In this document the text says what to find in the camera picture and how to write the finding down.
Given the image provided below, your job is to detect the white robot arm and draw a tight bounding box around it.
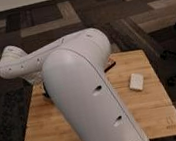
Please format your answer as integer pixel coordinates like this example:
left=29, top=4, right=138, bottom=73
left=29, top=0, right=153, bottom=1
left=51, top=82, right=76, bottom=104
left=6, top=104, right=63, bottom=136
left=0, top=28, right=150, bottom=141

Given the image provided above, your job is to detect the white rectangular sponge block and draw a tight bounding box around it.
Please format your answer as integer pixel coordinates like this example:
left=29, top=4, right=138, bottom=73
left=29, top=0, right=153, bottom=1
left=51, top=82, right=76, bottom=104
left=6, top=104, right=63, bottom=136
left=129, top=73, right=144, bottom=91

